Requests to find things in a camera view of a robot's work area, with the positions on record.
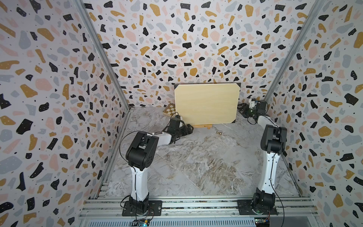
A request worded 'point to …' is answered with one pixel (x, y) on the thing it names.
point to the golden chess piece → (219, 133)
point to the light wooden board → (199, 103)
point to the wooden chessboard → (169, 109)
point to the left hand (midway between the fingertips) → (191, 128)
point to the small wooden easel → (208, 126)
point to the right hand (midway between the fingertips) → (238, 106)
